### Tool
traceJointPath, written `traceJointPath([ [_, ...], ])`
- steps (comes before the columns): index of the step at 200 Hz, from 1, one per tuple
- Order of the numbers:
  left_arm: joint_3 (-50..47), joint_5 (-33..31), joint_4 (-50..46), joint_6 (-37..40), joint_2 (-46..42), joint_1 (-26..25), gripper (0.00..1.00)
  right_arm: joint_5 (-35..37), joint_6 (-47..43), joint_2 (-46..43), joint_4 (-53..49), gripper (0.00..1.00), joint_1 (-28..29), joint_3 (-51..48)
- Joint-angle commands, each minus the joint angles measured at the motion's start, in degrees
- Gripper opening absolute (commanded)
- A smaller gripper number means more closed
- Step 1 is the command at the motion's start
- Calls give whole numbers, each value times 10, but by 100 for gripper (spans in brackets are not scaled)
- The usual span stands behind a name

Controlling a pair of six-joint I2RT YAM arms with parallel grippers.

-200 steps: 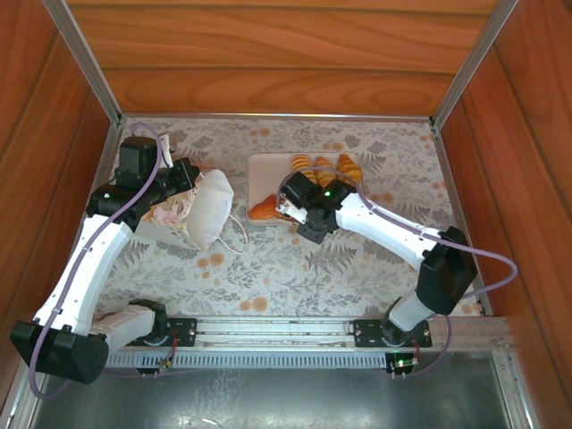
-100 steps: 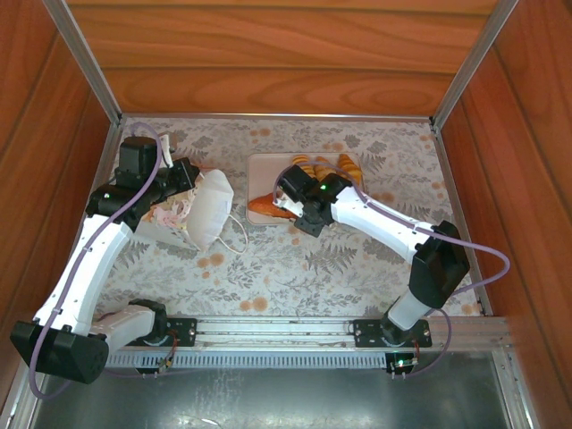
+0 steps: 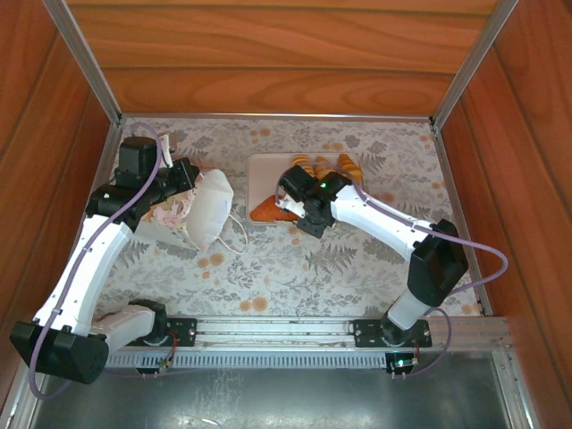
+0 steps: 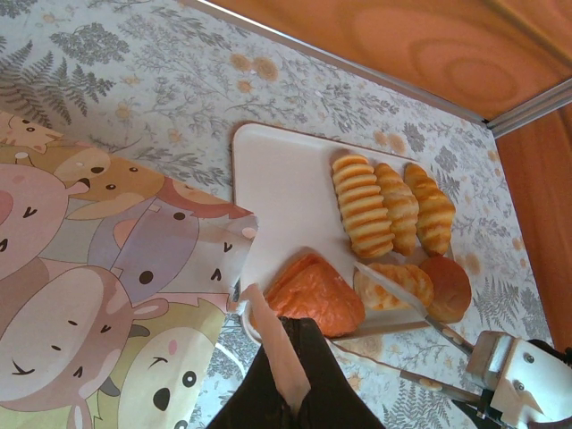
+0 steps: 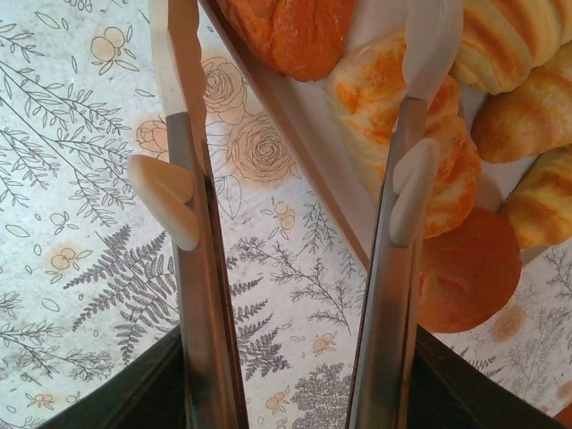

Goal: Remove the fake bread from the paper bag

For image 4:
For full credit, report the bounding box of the ridged striped fake bread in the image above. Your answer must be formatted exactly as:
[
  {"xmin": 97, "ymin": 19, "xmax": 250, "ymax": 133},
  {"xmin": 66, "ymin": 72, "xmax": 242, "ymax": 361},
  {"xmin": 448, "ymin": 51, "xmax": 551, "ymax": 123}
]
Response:
[{"xmin": 331, "ymin": 154, "xmax": 397, "ymax": 259}]

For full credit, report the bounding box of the round brown fake bun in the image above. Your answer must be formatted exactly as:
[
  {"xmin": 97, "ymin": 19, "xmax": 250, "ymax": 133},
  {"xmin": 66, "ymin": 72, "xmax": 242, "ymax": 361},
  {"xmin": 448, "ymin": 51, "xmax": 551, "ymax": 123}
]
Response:
[{"xmin": 417, "ymin": 255, "xmax": 473, "ymax": 324}]

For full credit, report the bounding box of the orange triangular fake bread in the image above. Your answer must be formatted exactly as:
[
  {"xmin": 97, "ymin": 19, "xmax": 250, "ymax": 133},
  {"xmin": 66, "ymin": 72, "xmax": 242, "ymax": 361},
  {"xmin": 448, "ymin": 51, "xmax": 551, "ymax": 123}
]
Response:
[{"xmin": 263, "ymin": 253, "xmax": 366, "ymax": 340}]

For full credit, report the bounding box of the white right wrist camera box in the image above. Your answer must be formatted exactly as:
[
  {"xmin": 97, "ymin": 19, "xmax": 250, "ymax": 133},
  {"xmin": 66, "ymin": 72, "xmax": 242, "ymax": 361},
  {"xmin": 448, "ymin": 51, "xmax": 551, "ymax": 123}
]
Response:
[{"xmin": 464, "ymin": 330, "xmax": 562, "ymax": 424}]

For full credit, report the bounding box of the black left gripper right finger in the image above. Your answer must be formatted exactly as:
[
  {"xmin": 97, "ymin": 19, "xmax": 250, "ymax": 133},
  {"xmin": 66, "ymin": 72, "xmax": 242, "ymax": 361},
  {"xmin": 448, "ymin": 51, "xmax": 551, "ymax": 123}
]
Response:
[{"xmin": 279, "ymin": 315, "xmax": 388, "ymax": 429}]

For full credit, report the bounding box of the pale cheese fake bread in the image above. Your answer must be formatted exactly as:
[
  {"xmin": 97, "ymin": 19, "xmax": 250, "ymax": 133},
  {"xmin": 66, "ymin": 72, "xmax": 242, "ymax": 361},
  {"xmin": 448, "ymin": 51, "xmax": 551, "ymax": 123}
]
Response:
[{"xmin": 352, "ymin": 262, "xmax": 435, "ymax": 313}]

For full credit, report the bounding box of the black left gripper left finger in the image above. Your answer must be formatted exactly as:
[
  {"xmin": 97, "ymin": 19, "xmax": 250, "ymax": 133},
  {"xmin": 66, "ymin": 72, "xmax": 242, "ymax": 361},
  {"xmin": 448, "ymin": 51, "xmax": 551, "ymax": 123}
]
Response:
[{"xmin": 207, "ymin": 347, "xmax": 299, "ymax": 429}]

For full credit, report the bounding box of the aluminium right frame post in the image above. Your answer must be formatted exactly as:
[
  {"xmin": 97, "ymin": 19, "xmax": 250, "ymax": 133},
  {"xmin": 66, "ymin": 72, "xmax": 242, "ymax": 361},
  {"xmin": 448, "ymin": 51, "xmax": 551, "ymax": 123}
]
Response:
[{"xmin": 485, "ymin": 79, "xmax": 572, "ymax": 138}]

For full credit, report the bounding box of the cartoon animal paper bag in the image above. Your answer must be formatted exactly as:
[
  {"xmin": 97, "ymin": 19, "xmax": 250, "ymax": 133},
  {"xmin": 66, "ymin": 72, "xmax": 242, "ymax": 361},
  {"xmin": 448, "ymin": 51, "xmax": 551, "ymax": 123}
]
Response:
[{"xmin": 0, "ymin": 110, "xmax": 312, "ymax": 429}]

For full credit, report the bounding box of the aluminium back frame rail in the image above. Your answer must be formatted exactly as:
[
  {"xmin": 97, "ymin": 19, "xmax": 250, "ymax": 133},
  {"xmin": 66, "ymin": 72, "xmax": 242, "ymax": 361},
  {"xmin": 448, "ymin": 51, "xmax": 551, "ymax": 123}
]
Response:
[{"xmin": 178, "ymin": 0, "xmax": 491, "ymax": 129}]

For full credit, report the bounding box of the golden fake croissant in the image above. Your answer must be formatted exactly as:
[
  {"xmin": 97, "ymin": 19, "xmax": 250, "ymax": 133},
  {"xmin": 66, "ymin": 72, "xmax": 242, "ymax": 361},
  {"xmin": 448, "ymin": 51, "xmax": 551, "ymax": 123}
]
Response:
[
  {"xmin": 373, "ymin": 163, "xmax": 421, "ymax": 258},
  {"xmin": 403, "ymin": 163, "xmax": 457, "ymax": 257}
]

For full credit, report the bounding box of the pale pink plastic tray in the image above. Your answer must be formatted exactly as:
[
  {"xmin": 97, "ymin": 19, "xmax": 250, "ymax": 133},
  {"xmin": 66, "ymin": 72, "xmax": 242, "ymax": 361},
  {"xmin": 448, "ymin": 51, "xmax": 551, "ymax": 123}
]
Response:
[{"xmin": 231, "ymin": 122, "xmax": 457, "ymax": 343}]

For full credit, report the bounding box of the floral patterned tablecloth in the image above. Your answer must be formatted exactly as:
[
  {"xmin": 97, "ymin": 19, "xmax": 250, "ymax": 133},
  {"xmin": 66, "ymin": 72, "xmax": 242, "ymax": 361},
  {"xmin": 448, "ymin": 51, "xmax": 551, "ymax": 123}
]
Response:
[{"xmin": 0, "ymin": 0, "xmax": 555, "ymax": 429}]

